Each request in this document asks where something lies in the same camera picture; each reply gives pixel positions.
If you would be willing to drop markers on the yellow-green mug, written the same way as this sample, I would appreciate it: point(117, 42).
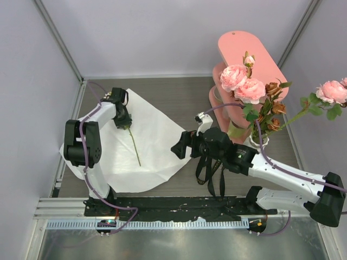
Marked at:
point(235, 131)

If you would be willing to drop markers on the peach rose flower stem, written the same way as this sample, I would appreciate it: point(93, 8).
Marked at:
point(134, 145)

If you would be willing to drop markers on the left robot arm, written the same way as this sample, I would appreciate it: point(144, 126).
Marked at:
point(82, 148)

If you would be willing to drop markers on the pink three-tier shelf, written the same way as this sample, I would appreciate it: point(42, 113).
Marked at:
point(232, 46)

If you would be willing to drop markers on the brown rose flower stem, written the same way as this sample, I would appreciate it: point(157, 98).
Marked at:
point(272, 107)

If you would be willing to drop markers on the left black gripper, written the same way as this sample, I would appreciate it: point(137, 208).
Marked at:
point(127, 121)

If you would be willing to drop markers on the pink rose flower stem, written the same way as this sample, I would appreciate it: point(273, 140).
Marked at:
point(328, 99)

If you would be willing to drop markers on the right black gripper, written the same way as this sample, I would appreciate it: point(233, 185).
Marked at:
point(180, 149)

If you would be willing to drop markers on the white slotted cable duct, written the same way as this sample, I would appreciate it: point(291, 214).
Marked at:
point(105, 224)

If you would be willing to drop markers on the white wrapping paper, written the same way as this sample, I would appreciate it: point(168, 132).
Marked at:
point(154, 134)

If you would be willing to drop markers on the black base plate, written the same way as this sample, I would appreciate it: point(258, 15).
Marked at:
point(166, 209)

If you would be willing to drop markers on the white ribbed vase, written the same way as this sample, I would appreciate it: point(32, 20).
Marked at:
point(255, 142)

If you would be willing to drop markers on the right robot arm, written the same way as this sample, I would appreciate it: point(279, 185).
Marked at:
point(322, 197)

